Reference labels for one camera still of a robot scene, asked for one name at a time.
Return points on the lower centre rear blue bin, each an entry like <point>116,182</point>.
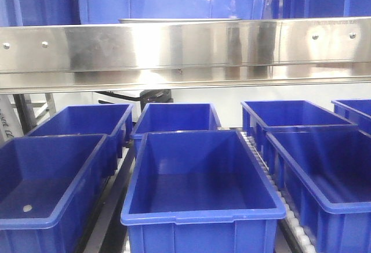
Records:
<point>167,117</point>

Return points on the black device behind shelf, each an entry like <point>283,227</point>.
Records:
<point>146,96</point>

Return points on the lower left rear blue bin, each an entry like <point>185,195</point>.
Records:
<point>114,120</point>

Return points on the lower right rear blue bin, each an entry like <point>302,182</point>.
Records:
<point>263,116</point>

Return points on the lower centre front blue bin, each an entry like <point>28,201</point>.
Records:
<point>200,191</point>

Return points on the lower left front blue bin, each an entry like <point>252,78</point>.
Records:
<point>48,188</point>

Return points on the lower right front blue bin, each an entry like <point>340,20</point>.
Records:
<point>325,177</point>

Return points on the roller conveyor track right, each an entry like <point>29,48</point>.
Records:
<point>290,236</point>

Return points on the far right blue bin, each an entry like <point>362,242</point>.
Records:
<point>355,110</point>

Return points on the upper left blue bin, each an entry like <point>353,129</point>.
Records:
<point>39,12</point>

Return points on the metal frame leg left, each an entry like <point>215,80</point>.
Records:
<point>30,113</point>

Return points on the stainless steel shelf rail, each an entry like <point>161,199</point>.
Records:
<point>187,54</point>

